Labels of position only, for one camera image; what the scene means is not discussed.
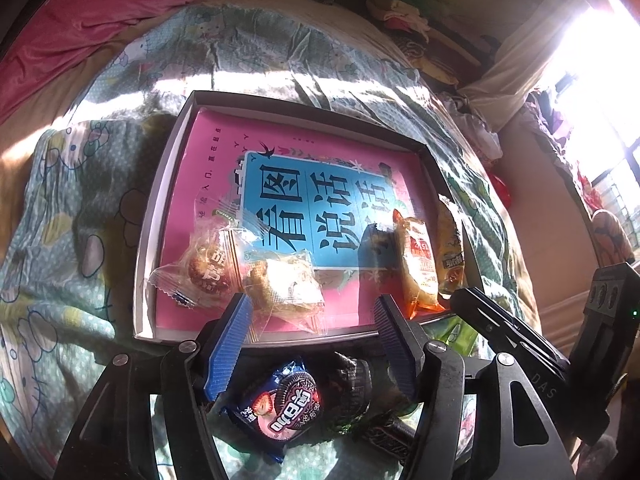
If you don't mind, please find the green snack packet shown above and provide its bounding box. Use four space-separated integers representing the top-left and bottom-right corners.
422 315 478 356

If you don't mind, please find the clear red candy packet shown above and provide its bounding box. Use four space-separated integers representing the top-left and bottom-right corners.
148 198 259 310

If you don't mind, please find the clear pastry snack packet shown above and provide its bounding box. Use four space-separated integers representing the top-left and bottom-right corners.
243 250 326 335

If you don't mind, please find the black snack packet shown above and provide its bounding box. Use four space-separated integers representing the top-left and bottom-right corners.
318 352 373 436

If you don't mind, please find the orange cake snack packet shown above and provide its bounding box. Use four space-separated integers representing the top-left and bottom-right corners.
393 209 445 320

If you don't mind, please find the blue oreo packet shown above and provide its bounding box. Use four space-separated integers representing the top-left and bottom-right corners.
224 359 322 464

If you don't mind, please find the yellow long snack bar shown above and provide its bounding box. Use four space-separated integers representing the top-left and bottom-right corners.
436 195 465 296

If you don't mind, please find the brown snickers bar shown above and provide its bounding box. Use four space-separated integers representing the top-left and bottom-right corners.
359 414 416 464

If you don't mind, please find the dark cardboard box tray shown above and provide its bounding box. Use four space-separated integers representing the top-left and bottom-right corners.
134 91 451 342

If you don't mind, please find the pink blue book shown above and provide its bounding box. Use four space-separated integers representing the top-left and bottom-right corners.
160 106 435 330

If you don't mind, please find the cartoon print blanket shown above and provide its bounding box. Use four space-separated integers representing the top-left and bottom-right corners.
1 3 540 478

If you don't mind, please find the red plastic bag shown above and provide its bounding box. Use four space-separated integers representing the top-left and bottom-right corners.
487 171 512 210

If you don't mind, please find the white pink clothes bag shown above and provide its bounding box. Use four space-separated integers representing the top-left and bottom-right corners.
439 92 503 167

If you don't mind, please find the beige curtain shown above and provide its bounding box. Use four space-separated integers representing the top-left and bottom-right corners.
459 0 589 132

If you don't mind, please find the pile of clothes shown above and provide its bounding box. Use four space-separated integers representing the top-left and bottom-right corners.
366 0 501 89

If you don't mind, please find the pink quilt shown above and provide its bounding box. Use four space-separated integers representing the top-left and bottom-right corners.
1 0 194 119

